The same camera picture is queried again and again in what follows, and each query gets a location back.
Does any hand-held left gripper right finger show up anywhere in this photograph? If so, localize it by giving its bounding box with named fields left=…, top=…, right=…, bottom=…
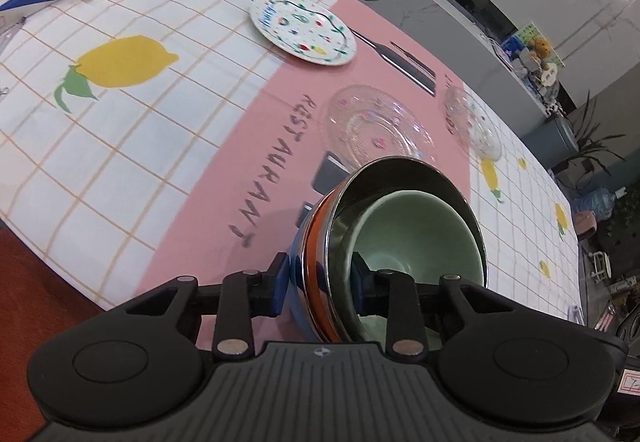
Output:
left=350, top=251, right=507, bottom=355

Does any painted white plate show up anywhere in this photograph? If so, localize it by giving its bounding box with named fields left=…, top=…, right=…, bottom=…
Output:
left=249, top=0, right=358, bottom=68

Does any green poster card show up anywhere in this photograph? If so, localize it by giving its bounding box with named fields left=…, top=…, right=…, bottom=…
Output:
left=515, top=22, right=566, bottom=68

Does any lemon check tablecloth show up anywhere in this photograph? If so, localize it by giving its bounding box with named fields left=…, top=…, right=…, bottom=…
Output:
left=0, top=0, right=584, bottom=323

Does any tall leafy floor plant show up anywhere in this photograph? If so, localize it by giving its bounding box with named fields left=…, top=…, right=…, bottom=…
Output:
left=555, top=92, right=640, bottom=183

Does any orange steel bowl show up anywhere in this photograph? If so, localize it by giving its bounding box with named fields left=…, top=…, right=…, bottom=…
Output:
left=301, top=156, right=489, bottom=346

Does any large clear glass plate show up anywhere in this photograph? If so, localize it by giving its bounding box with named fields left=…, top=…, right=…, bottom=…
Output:
left=326, top=84, right=437, bottom=169

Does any pink printed placemat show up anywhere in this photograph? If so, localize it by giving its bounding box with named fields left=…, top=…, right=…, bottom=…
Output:
left=135, top=0, right=474, bottom=323

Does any green ceramic bowl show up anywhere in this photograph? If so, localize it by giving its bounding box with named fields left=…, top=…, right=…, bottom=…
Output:
left=345, top=190, right=484, bottom=349

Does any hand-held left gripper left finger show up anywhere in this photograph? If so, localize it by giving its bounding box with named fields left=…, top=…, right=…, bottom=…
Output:
left=115, top=251, right=292, bottom=360

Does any blue water bottle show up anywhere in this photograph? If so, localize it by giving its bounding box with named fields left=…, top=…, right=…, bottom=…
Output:
left=572, top=187, right=626, bottom=223

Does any grey marble tv console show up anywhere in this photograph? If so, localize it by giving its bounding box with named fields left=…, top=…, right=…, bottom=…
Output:
left=310, top=0, right=577, bottom=123

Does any grey trash bin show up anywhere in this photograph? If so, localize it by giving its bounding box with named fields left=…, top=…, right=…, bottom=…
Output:
left=520, top=114, right=581, bottom=168

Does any blue steel bowl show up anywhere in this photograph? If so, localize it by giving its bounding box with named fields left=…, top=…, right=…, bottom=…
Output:
left=286, top=194, right=346, bottom=344

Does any brown teddy bear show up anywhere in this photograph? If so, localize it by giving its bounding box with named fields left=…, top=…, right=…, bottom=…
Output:
left=530, top=36, right=554, bottom=60

